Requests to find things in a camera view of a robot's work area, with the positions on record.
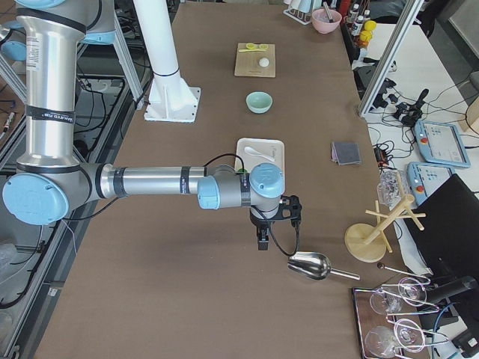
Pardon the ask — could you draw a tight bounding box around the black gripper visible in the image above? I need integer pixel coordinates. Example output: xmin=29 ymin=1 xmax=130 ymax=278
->
xmin=250 ymin=206 xmax=281 ymax=251

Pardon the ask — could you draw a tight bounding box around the white ceramic spoon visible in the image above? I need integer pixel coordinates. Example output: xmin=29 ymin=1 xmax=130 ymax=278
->
xmin=244 ymin=146 xmax=275 ymax=162

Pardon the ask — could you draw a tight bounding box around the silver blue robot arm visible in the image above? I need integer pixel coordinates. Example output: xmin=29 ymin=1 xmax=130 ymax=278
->
xmin=2 ymin=1 xmax=284 ymax=250

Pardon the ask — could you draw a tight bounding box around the green ceramic bowl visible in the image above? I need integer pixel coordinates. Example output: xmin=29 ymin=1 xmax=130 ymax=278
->
xmin=245 ymin=91 xmax=273 ymax=114

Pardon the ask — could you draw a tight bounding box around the pink bowl with ice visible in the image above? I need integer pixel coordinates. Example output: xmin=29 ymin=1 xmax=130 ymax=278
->
xmin=311 ymin=8 xmax=343 ymax=34

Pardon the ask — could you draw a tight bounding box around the metal scoop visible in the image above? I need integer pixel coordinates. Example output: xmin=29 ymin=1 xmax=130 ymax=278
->
xmin=287 ymin=251 xmax=361 ymax=280

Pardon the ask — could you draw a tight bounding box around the white rectangular tray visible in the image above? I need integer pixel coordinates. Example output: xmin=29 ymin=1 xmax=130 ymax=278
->
xmin=236 ymin=138 xmax=285 ymax=173

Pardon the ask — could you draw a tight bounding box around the wooden mug tree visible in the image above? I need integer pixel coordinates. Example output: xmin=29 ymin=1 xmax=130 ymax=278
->
xmin=344 ymin=174 xmax=427 ymax=263

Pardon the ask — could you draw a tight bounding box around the grey folded cloth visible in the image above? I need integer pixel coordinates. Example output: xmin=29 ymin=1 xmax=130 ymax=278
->
xmin=331 ymin=141 xmax=362 ymax=165

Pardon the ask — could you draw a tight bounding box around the clear plastic container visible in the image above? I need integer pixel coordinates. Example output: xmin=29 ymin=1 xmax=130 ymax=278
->
xmin=376 ymin=170 xmax=406 ymax=207

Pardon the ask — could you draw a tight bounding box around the wine glass rack tray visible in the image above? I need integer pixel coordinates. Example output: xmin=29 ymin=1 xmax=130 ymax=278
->
xmin=352 ymin=285 xmax=448 ymax=358

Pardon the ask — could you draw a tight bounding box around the wooden cutting board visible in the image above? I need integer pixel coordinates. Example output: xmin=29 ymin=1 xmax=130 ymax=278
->
xmin=234 ymin=43 xmax=276 ymax=78

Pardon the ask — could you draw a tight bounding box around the blue teach pendant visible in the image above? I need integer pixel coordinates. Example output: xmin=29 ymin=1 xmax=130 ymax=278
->
xmin=414 ymin=120 xmax=471 ymax=168
xmin=406 ymin=162 xmax=455 ymax=205

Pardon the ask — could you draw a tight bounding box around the black monitor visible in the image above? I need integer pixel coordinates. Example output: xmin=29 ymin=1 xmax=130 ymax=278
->
xmin=405 ymin=174 xmax=478 ymax=278

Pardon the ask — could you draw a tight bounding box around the black handheld controller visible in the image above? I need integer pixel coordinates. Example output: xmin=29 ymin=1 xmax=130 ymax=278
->
xmin=393 ymin=88 xmax=429 ymax=128

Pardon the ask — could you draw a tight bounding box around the white cup rack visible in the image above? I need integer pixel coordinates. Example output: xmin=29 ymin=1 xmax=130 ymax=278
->
xmin=283 ymin=0 xmax=313 ymax=25

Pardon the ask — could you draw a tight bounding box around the metal muddler tool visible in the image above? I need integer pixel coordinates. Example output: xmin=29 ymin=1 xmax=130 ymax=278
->
xmin=323 ymin=1 xmax=334 ymax=23

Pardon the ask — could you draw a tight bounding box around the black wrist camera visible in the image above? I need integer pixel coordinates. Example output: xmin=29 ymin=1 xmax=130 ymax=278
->
xmin=277 ymin=195 xmax=302 ymax=227

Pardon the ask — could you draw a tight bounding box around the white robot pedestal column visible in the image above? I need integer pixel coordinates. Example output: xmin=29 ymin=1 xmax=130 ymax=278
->
xmin=134 ymin=0 xmax=201 ymax=123

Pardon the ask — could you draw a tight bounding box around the aluminium frame post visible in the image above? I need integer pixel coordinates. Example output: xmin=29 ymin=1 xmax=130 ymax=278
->
xmin=358 ymin=0 xmax=424 ymax=117

